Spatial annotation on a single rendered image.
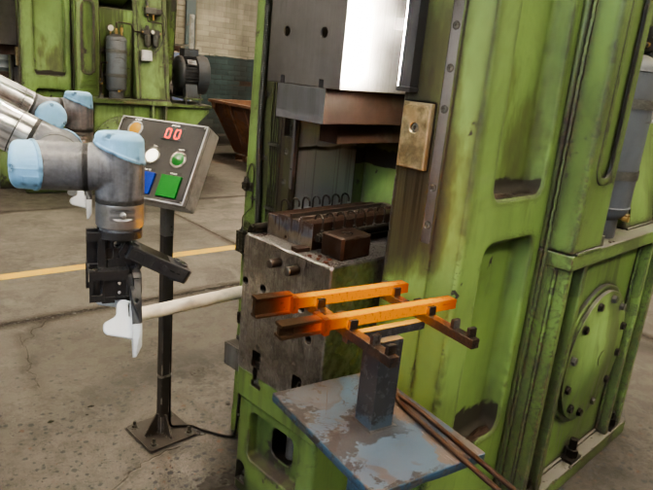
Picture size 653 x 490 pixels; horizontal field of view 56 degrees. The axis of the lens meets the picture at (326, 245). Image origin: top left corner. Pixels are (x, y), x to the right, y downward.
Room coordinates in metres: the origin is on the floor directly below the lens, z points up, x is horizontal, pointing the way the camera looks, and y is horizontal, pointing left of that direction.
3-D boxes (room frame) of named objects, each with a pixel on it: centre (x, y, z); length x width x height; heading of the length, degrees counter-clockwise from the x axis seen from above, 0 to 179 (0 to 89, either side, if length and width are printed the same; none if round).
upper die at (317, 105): (1.89, -0.03, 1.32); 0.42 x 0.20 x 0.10; 136
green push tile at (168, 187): (1.92, 0.52, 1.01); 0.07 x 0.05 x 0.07; 71
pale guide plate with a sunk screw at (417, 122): (1.61, -0.20, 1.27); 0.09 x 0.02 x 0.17; 46
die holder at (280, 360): (1.86, -0.08, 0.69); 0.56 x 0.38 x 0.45; 136
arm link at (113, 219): (0.95, 0.34, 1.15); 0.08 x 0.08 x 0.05
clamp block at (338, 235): (1.66, -0.06, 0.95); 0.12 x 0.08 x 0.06; 136
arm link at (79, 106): (1.75, 0.74, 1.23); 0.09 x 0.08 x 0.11; 124
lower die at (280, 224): (1.89, -0.03, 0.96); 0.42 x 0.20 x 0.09; 136
